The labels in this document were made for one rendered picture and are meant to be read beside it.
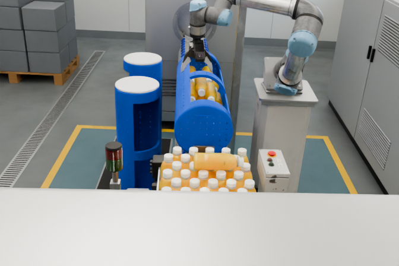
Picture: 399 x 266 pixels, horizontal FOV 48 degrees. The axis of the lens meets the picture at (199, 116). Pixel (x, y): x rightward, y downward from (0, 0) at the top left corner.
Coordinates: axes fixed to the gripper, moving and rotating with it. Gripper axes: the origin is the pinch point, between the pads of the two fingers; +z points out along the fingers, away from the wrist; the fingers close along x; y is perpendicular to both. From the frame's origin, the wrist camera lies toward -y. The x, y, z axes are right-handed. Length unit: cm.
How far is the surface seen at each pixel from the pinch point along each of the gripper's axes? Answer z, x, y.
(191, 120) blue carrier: 15.9, 3.7, -17.9
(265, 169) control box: 17, -25, -54
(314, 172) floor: 151, -114, 95
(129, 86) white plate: 36, 37, 50
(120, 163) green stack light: 5, 34, -62
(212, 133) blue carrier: 22.8, -6.4, -19.5
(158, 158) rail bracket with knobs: 28.7, 19.8, -29.8
